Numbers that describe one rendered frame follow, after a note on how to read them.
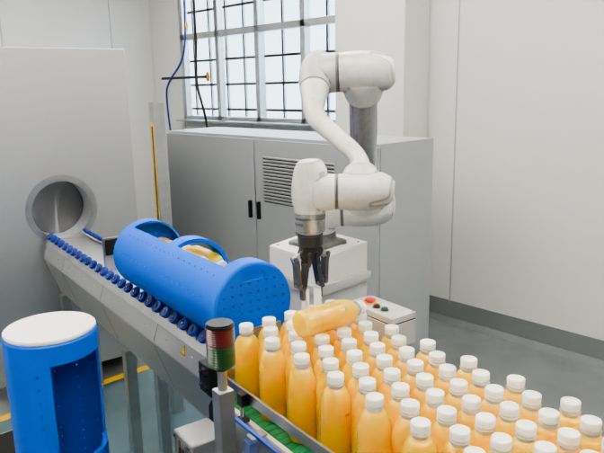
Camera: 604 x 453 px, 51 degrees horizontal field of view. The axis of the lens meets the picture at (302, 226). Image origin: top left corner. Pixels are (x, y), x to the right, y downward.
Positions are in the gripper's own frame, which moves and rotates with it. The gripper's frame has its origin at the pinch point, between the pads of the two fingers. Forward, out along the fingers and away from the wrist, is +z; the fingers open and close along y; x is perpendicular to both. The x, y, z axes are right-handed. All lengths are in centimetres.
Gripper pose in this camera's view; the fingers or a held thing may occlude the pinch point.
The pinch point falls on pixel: (311, 298)
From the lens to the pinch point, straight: 188.0
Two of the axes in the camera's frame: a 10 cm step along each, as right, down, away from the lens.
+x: 5.9, 1.7, -7.9
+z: 0.2, 9.8, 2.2
